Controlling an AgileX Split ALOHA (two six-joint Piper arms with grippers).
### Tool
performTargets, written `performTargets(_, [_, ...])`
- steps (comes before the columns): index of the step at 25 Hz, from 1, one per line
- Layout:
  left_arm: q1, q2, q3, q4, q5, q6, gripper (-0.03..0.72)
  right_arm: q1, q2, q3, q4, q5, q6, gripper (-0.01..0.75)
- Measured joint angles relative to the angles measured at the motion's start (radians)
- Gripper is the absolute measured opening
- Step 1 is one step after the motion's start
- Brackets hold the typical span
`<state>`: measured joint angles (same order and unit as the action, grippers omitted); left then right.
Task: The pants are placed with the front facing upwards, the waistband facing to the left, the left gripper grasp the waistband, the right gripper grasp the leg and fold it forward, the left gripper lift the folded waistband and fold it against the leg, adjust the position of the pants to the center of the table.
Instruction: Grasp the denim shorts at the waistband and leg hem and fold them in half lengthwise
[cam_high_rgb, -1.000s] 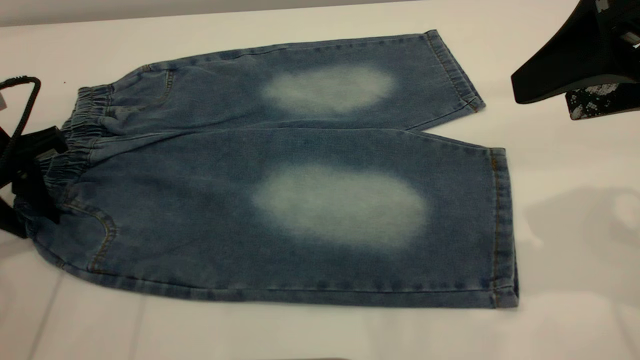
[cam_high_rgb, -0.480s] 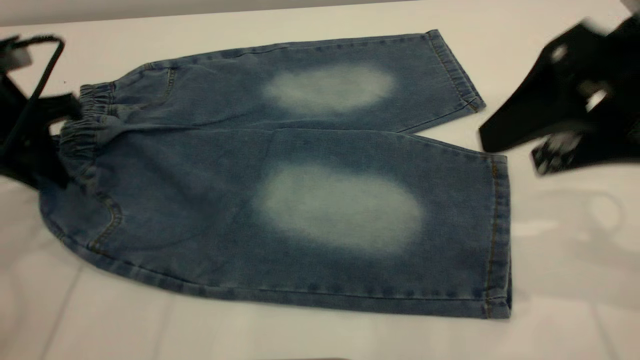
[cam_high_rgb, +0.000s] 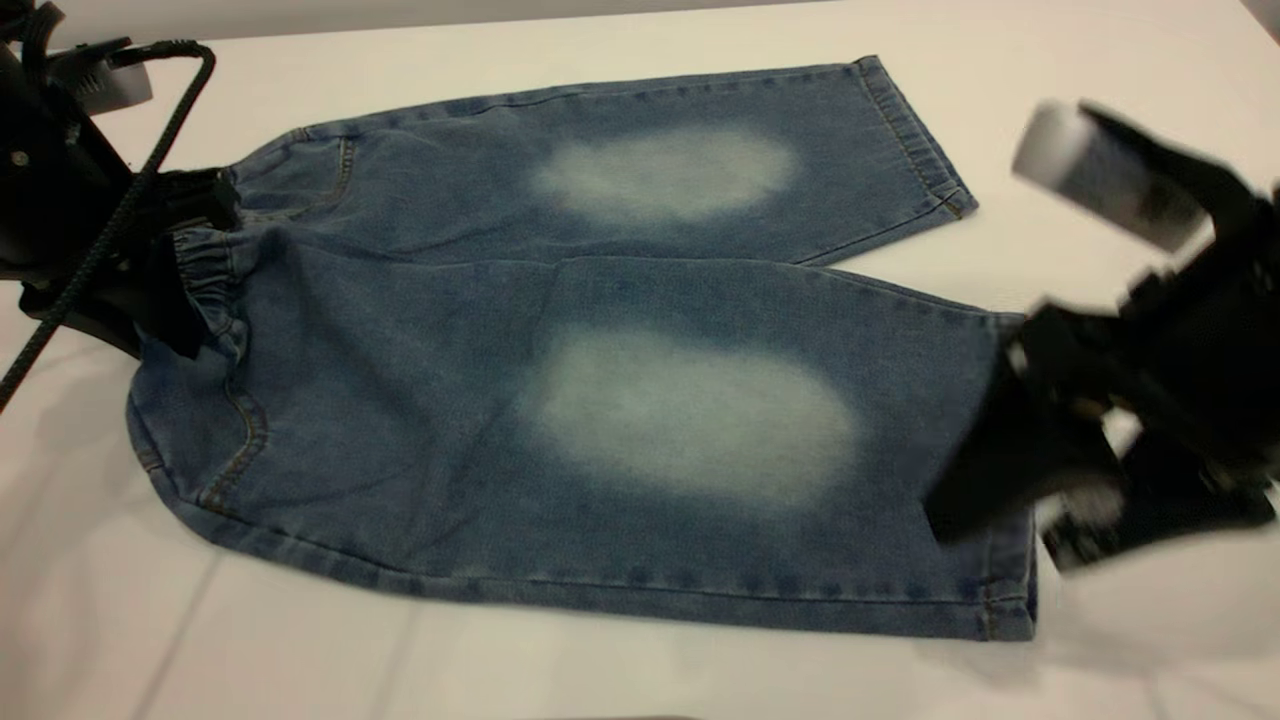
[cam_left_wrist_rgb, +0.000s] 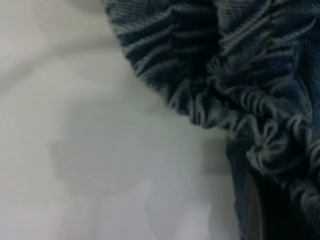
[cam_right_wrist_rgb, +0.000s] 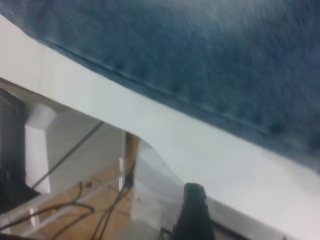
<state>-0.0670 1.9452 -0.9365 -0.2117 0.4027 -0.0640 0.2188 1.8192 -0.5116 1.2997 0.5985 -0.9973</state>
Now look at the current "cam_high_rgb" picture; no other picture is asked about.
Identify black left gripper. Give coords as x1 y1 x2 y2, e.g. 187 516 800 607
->
0 45 241 359

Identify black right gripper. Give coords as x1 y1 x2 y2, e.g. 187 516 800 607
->
925 190 1280 573

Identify blue denim pants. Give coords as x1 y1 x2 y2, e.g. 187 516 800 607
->
125 55 1041 643

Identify black braided camera cable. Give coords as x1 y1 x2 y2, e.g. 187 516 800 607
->
0 38 218 413

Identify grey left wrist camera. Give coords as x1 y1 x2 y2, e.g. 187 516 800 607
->
48 45 154 116

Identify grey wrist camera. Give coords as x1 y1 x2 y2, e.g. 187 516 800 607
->
1010 98 1213 254
48 45 154 116

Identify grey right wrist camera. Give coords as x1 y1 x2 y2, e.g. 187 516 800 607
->
1010 98 1213 254

